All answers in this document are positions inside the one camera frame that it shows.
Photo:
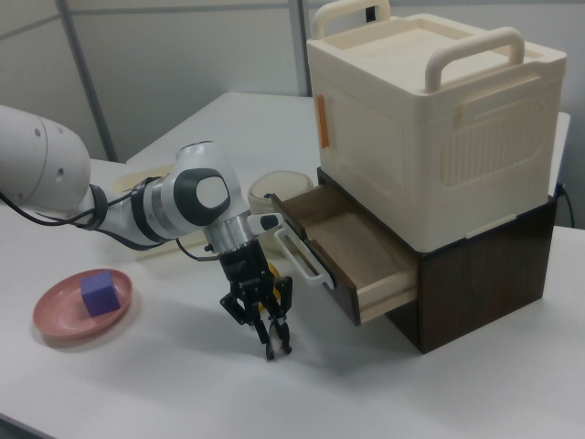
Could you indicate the pink plate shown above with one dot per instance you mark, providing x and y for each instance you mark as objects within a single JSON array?
[{"x": 59, "y": 315}]

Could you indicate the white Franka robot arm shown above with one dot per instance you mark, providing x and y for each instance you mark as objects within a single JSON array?
[{"x": 45, "y": 160}]

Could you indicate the purple foam cube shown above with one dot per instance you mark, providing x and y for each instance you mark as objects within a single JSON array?
[{"x": 100, "y": 295}]

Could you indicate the black and white panda toy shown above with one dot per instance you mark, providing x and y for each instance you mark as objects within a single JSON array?
[{"x": 275, "y": 337}]

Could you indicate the dark brown drawer cabinet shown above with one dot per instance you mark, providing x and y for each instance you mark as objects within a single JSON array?
[{"x": 480, "y": 288}]

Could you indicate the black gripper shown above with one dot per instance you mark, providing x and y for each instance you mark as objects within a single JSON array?
[{"x": 244, "y": 270}]

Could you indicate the small cream lidded trash can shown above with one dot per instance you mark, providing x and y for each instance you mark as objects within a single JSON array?
[{"x": 281, "y": 184}]

